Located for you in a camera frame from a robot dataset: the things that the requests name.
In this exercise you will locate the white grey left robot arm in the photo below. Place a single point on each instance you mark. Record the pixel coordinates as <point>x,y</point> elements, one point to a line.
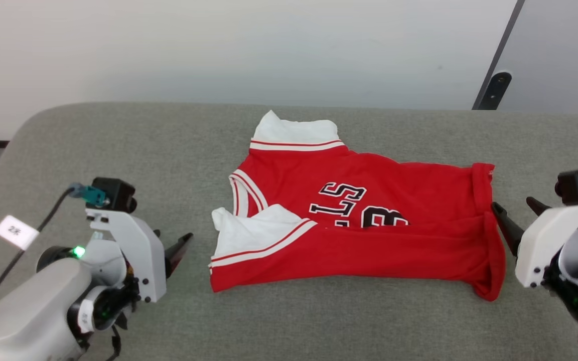
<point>28,301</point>

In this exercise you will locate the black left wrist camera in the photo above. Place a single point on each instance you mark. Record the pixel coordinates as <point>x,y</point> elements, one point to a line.
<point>116,193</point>

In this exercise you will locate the grey door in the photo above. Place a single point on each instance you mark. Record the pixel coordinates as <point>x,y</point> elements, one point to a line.
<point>565,55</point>

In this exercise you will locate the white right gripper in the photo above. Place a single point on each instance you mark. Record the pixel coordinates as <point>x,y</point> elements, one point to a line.
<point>540,245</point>

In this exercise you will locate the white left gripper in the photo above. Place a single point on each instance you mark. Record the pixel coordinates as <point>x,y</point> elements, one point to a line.
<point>141,255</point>

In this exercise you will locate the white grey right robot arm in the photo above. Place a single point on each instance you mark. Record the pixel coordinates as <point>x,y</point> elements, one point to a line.
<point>577,263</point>

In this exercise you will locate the red and white basketball jersey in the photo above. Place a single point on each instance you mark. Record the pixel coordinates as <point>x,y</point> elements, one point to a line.
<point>369,250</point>

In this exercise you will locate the black door plate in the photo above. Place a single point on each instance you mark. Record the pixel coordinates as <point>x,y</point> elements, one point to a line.
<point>495,90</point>

